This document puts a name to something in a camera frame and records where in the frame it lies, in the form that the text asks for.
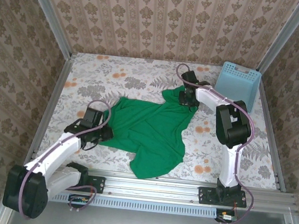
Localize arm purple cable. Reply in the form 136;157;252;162
17;93;113;224
162;62;268;209

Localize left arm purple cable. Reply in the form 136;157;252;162
17;93;113;224

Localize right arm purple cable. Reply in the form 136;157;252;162
162;62;268;209

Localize aluminium table side rail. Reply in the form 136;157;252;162
26;49;78;163
247;81;297;193

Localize small black electronics board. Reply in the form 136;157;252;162
68;193;90;209
214;209;238;224

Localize right arm thin base cable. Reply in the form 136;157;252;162
219;189;256;224

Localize green t-shirt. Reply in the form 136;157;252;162
95;77;200;184

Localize left arm thin base cable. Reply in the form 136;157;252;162
61;182;97;215

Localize floral tablecloth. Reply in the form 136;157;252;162
37;48;289;190

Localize arm thin base cable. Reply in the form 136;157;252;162
61;182;97;215
219;189;256;224

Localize aluminium frame post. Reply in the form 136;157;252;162
15;0;79;59
256;0;299;77

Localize slotted light cable duct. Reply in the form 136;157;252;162
49;190;219;219

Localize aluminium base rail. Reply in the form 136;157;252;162
84;168;299;215

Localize light blue plastic basket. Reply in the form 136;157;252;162
213;60;263;115

